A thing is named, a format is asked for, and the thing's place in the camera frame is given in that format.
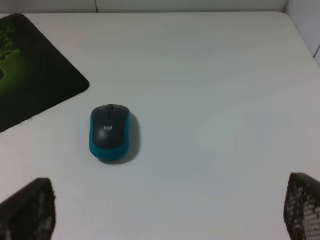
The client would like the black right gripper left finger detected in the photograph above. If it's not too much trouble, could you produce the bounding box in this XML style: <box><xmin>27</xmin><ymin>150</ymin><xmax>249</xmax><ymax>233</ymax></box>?
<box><xmin>0</xmin><ymin>178</ymin><xmax>56</xmax><ymax>240</ymax></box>

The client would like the black green mouse pad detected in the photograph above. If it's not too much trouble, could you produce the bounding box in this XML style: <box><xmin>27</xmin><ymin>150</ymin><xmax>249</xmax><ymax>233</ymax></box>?
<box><xmin>0</xmin><ymin>14</ymin><xmax>90</xmax><ymax>132</ymax></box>

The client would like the black blue computer mouse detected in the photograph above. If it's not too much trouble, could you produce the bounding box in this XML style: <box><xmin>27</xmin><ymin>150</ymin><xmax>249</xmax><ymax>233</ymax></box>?
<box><xmin>89</xmin><ymin>104</ymin><xmax>131</xmax><ymax>163</ymax></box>

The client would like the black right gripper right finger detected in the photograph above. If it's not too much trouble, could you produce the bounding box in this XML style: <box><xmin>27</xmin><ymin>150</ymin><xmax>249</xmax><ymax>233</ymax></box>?
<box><xmin>283</xmin><ymin>173</ymin><xmax>320</xmax><ymax>240</ymax></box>

